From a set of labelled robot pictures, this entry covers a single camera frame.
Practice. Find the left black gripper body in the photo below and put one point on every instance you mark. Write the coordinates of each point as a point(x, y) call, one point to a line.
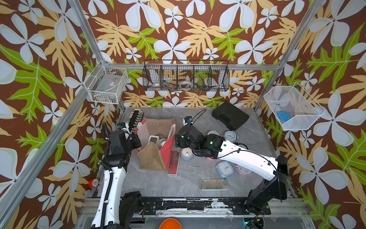
point(132, 144)

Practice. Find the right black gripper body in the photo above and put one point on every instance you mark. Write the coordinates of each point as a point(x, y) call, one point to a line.
point(182, 143)

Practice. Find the red burlap canvas bag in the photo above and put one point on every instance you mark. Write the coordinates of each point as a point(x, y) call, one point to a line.
point(152, 156)

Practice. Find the light blue round alarm clock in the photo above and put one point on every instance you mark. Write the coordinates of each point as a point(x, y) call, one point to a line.
point(162, 141)

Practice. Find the white digital clock green screen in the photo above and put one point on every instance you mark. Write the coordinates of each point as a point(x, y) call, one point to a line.
point(154, 139)

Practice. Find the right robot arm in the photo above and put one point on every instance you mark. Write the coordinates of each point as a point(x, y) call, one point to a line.
point(273, 170)

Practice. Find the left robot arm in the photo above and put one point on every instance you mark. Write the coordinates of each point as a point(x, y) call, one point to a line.
point(116, 211)

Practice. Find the white round alarm clock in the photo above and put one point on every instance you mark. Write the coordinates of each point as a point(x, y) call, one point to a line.
point(212, 132)

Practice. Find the beige twin-bell alarm clock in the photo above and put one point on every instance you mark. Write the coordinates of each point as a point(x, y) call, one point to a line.
point(231, 136)

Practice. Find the blue square alarm clock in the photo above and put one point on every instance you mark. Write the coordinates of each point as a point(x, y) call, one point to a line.
point(224, 169)

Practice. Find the black round alarm clock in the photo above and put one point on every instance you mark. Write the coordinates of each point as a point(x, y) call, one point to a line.
point(242, 146)

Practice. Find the light pink round clock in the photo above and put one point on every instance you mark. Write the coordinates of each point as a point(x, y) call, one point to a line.
point(243, 170)

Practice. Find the black socket set holder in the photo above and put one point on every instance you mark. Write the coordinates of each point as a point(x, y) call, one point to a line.
point(134, 119)

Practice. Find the red emergency button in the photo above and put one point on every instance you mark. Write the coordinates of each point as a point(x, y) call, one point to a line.
point(93, 183)

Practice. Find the black plastic tool case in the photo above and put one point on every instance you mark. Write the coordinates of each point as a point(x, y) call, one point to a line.
point(230, 115)

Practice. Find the orange bowl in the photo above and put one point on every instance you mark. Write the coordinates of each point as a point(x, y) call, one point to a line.
point(170, 223)

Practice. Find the blue object in basket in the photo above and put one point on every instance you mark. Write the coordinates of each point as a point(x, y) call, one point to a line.
point(284, 116)

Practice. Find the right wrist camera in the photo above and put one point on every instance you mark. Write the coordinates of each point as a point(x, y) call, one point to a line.
point(188, 120)

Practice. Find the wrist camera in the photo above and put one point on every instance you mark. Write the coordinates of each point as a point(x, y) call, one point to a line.
point(188, 120)
point(123, 126)

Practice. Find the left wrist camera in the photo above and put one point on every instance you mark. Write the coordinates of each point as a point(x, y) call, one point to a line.
point(123, 126)

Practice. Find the white wire basket left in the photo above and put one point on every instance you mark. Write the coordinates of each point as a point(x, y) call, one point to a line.
point(106, 83)

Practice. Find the white wire basket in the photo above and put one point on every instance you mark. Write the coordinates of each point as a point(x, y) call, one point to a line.
point(106, 83)
point(298, 102)

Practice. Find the black wire basket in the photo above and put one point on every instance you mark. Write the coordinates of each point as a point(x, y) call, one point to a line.
point(185, 75)

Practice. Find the black mounting rail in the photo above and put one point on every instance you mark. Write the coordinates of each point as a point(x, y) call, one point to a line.
point(236, 206)

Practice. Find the white wire basket right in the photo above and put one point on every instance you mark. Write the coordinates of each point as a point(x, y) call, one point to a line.
point(298, 102)

